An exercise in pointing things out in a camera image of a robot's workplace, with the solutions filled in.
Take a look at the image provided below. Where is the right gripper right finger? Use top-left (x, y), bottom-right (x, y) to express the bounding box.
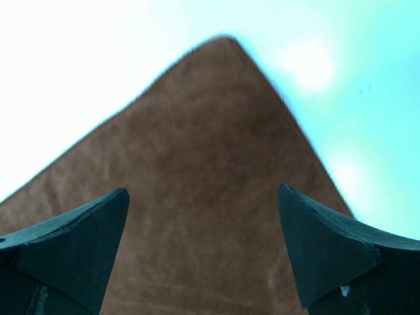
top-left (278, 185), bottom-right (419, 315)

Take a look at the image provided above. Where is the brown towel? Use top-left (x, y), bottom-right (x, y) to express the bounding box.
top-left (1, 37), bottom-right (350, 314)

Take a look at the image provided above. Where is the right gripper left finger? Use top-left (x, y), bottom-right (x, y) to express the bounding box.
top-left (1, 188), bottom-right (130, 314)

